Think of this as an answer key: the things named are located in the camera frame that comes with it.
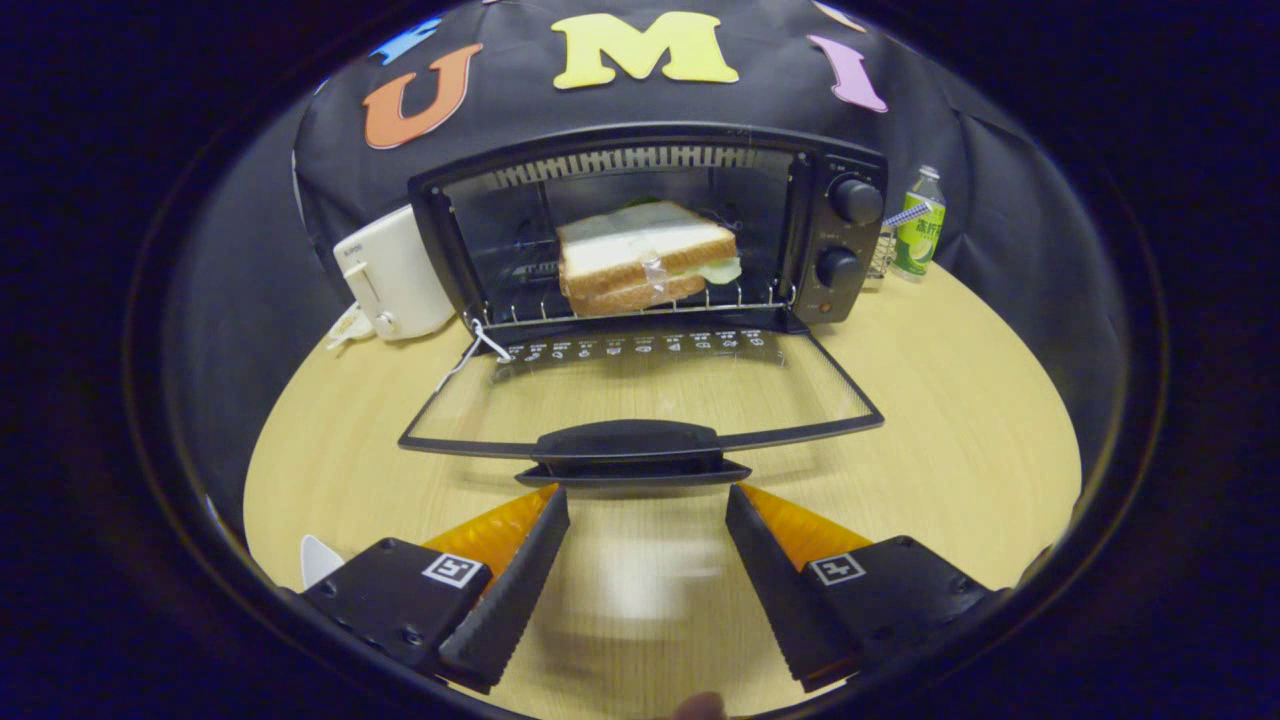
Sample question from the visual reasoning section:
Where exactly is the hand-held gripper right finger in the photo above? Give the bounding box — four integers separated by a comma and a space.
724, 482, 1011, 696

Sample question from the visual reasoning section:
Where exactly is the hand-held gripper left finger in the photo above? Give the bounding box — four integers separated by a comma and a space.
300, 487, 571, 696

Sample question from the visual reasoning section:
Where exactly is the black toaster oven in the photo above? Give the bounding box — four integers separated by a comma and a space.
398, 122, 889, 491

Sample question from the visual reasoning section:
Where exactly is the sandwich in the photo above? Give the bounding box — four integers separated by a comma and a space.
556, 200, 743, 317

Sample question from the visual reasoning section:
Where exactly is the white food tray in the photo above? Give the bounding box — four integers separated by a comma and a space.
300, 534, 346, 591

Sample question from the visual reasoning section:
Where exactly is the white pop-up toaster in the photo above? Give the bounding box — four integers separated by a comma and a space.
333, 205, 456, 343

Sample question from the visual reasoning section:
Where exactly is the green label drink bottle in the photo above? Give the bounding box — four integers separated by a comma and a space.
888, 165, 947, 284

